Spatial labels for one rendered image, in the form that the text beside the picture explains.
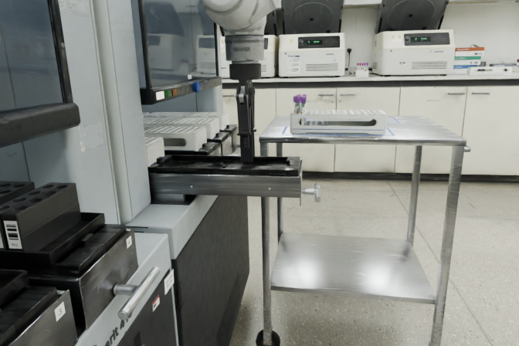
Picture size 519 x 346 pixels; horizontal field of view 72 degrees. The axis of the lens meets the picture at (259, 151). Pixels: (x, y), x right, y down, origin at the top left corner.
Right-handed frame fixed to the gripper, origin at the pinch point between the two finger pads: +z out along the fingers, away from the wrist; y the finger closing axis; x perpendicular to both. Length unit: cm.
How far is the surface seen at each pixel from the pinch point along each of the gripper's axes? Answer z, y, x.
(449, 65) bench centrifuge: -13, -225, 125
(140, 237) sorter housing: 10.7, 27.9, -15.7
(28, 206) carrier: -4, 48, -19
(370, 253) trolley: 56, -50, 40
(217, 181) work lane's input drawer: 5.1, 11.3, -5.1
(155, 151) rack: 0.1, 5.3, -21.7
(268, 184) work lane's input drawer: 5.7, 11.3, 6.4
